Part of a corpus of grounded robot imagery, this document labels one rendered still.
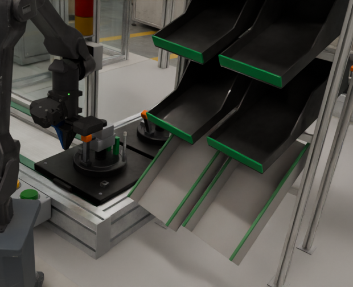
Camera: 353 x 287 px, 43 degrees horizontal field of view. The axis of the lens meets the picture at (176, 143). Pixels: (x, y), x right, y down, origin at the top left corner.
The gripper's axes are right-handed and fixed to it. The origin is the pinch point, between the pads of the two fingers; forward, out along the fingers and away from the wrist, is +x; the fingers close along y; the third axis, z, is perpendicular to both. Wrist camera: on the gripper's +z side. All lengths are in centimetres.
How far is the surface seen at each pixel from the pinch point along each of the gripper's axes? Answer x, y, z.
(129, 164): 11.9, 5.5, -17.5
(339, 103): 15, 30, -129
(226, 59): -27.1, 37.0, -3.0
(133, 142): 11.6, -2.2, -28.1
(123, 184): 12.1, 11.1, -8.7
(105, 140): 4.1, 2.2, -11.1
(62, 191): 13.3, 1.6, 2.5
